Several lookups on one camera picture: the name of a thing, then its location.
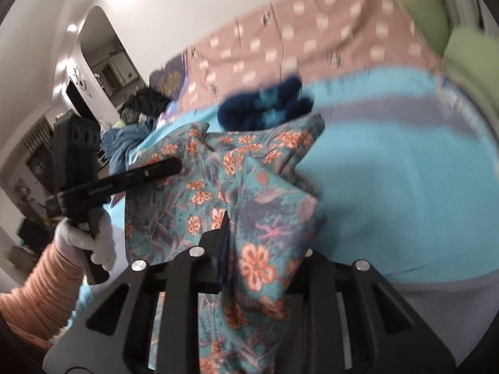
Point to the green pillow lower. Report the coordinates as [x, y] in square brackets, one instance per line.
[475, 55]

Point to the black clothes pile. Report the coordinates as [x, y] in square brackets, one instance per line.
[147, 101]

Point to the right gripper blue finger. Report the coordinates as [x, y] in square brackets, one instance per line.
[214, 268]

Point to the teal grey geometric bedspread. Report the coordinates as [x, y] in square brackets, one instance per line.
[407, 171]

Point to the left white gloved hand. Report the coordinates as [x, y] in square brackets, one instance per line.
[69, 240]

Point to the green pillow upper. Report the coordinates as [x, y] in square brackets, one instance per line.
[429, 26]

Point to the pink polka dot sheet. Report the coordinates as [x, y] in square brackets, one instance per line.
[316, 39]

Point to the teal floral garment orange flowers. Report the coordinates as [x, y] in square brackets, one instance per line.
[250, 179]

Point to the blue knitted blanket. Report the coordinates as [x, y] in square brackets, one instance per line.
[118, 142]

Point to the green pillow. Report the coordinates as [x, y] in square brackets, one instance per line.
[475, 55]
[429, 26]

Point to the left forearm salmon ribbed sleeve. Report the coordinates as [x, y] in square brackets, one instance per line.
[37, 311]

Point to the purple gold patterned cushion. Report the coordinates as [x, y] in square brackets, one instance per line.
[169, 78]

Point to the navy star plush toy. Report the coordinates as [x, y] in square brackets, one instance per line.
[265, 108]

